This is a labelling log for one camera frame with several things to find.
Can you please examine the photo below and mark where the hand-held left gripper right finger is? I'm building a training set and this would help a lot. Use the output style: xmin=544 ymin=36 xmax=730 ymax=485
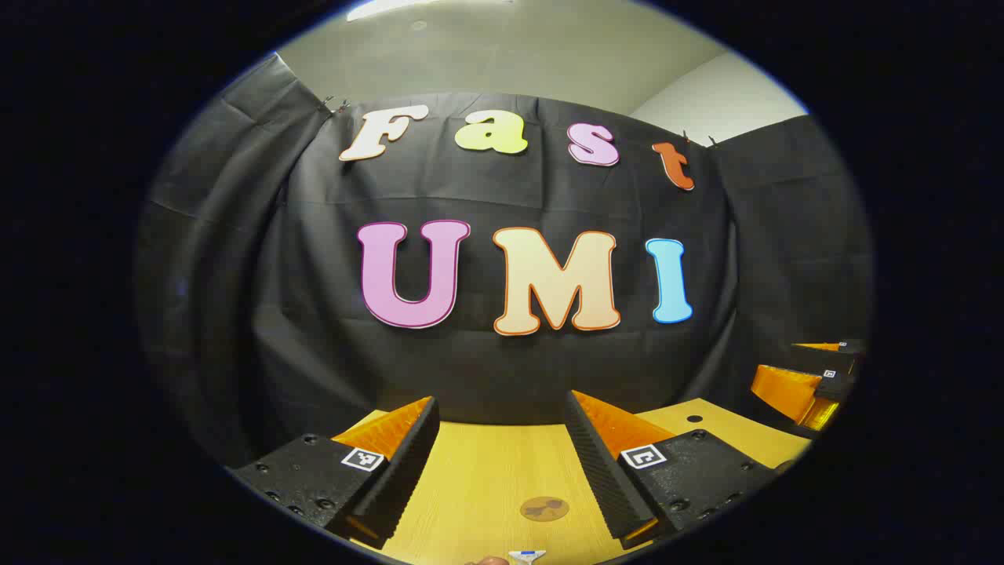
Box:
xmin=563 ymin=390 xmax=785 ymax=550

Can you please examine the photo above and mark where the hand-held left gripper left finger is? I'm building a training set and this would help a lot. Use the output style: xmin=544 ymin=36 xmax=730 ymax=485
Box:
xmin=231 ymin=396 xmax=442 ymax=550

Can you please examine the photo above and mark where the ceiling light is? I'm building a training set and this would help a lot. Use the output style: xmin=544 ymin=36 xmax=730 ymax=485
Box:
xmin=345 ymin=0 xmax=440 ymax=21

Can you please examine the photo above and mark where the black backdrop cloth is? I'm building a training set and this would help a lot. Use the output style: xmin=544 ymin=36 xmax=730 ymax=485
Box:
xmin=135 ymin=53 xmax=875 ymax=472

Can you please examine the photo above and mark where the wooden desktop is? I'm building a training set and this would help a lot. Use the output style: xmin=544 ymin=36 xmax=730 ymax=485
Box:
xmin=337 ymin=398 xmax=813 ymax=565

